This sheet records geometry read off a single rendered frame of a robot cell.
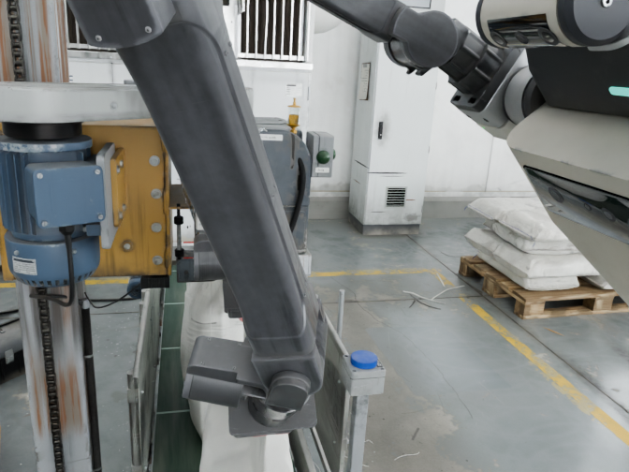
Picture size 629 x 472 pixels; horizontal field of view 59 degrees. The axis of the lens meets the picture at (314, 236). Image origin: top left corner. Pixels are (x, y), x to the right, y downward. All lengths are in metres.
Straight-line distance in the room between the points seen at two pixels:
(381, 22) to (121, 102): 0.45
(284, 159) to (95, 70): 2.82
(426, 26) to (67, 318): 0.96
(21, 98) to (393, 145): 4.20
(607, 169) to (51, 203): 0.75
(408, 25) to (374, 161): 4.11
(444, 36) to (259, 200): 0.52
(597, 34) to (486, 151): 5.50
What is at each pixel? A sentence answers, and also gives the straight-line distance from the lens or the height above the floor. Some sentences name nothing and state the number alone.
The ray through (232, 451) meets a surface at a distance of 1.04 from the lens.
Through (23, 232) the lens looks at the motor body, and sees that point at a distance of 1.02.
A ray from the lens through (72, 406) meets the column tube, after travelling 1.46.
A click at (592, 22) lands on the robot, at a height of 1.52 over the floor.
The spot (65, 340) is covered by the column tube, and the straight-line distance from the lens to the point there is 1.37.
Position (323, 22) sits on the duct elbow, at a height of 1.75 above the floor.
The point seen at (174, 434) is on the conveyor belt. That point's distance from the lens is 1.83.
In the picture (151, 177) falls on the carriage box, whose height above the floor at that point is 1.24.
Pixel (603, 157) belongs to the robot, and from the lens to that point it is 0.68.
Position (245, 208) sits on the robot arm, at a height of 1.38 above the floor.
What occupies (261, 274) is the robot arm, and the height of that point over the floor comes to 1.32.
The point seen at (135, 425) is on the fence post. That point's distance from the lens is 1.55.
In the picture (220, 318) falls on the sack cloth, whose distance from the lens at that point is 1.54.
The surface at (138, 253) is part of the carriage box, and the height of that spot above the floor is 1.08.
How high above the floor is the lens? 1.47
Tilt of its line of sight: 17 degrees down
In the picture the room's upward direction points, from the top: 3 degrees clockwise
